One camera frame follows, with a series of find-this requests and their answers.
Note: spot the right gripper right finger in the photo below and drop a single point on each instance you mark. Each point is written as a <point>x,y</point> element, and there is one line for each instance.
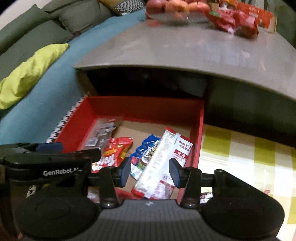
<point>189,179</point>

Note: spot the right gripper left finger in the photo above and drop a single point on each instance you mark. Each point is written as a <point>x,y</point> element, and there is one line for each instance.
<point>111,178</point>

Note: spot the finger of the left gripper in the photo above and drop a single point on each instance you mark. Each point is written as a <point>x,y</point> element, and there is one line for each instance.
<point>50,148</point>

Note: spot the white red-print sachet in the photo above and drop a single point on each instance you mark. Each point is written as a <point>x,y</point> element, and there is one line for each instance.
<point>156,182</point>

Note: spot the steamed cake packet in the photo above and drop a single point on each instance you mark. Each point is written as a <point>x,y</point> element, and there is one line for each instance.
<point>205,197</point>

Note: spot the white red rice-cracker packet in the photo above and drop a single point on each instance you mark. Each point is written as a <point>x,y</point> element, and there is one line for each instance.
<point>93,194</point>

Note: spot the houndstooth cloth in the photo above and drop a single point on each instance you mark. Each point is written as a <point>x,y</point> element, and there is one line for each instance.
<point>52,138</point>

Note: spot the red chip packet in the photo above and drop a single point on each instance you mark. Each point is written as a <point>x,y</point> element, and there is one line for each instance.
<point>114,153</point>

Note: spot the blue snack packet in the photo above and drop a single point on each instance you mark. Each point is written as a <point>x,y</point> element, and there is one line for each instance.
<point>142,156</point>

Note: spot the teal sofa cover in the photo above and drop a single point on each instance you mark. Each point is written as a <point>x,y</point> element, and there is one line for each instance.
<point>33,118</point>

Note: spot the red cardboard box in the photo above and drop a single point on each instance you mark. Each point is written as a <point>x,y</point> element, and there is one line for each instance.
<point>147,110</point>

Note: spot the yellow-green pillow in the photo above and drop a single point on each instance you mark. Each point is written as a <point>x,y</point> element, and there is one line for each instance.
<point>22,79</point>

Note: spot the grey coffee table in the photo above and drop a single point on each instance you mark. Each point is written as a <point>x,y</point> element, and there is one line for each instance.
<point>247,85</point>

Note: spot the dark green sofa cushion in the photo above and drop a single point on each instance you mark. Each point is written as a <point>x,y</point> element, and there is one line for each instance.
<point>25,35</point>

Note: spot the glass fruit plate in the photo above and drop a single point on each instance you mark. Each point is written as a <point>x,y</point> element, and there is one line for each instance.
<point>179,18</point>

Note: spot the red crinkled snack bag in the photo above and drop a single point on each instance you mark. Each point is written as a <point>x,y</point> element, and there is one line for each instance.
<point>234,21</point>

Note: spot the red apple middle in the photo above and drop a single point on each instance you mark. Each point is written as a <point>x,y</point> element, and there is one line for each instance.
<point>177,6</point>

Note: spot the red apple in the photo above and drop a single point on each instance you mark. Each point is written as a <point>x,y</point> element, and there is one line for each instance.
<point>199,7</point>
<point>177,6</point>
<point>156,6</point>

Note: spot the red apple right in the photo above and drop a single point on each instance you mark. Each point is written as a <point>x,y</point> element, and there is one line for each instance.
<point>199,7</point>

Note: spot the orange carton box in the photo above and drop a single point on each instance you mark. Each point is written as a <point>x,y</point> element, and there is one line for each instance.
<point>263,18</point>

